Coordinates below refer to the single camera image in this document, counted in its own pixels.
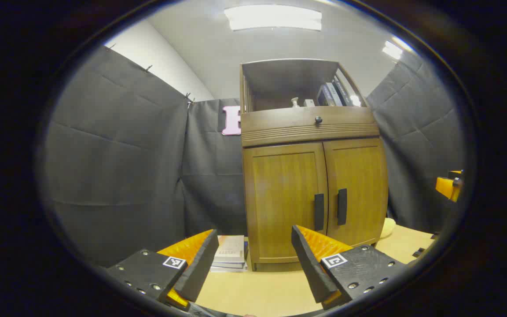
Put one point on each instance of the small white box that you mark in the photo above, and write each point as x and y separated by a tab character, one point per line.
309	103

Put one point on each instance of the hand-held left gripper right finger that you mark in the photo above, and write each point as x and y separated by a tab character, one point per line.
308	264

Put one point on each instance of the white paperback book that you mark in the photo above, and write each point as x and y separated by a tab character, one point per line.
229	270

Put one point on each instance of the wooden double-door shoe cabinet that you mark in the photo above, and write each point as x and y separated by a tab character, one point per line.
275	75

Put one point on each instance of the dark navy book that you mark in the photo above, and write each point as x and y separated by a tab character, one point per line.
343	92

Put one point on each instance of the wooden drawer with black knob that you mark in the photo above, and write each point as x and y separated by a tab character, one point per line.
280	127

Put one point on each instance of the black backdrop cloth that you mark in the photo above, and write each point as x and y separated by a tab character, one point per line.
117	167

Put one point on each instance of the light grey book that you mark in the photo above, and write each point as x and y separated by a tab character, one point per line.
333	94

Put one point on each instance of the blue book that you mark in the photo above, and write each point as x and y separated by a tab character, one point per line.
322	97

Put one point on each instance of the small ceiling light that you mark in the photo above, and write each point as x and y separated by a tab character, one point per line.
392	49

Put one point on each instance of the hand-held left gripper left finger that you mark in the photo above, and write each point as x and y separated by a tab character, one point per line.
200	268

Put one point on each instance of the large ceiling light panel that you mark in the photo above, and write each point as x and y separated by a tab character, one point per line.
273	17

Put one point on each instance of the wooden cabinet door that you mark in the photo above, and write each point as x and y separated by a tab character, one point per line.
280	198
363	185

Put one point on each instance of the beige paperback book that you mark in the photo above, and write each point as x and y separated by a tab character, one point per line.
230	248

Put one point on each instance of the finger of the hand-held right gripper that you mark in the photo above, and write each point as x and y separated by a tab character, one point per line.
449	186

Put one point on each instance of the small pale vase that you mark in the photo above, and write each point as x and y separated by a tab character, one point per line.
295	102

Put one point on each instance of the black table clamp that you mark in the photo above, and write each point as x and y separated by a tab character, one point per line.
418	252

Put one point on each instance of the thin blue-edged book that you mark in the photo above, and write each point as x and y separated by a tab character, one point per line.
229	265

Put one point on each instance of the pale yellow fluffy pad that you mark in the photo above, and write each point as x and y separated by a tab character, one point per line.
387	228

